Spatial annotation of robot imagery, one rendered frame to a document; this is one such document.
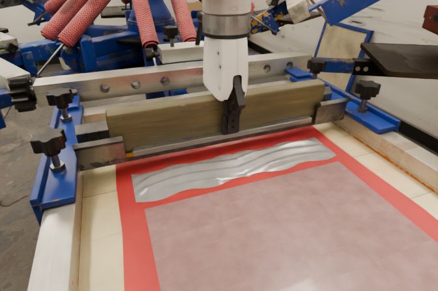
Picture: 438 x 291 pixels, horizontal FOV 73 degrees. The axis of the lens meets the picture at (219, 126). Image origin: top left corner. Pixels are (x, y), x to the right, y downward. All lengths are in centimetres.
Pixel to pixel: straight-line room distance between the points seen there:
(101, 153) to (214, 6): 28
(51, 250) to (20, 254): 148
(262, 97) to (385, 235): 28
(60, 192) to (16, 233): 154
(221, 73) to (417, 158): 34
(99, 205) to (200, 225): 15
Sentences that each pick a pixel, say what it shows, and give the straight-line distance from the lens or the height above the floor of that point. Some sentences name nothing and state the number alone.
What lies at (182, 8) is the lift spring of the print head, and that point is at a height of 113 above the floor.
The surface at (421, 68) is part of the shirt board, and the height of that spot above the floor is 95.
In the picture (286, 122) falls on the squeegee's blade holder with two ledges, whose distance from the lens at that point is 58.
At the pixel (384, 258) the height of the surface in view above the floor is 96.
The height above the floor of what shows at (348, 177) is 95.
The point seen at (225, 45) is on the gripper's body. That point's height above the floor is 116.
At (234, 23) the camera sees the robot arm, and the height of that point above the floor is 119.
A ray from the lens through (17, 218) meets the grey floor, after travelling 209.
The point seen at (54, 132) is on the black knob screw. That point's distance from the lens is 47.
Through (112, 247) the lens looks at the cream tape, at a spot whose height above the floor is 95.
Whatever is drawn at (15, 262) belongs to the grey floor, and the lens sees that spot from 185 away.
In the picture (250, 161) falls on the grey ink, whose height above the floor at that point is 96.
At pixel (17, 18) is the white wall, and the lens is 474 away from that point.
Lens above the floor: 127
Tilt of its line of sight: 29 degrees down
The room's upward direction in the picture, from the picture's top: straight up
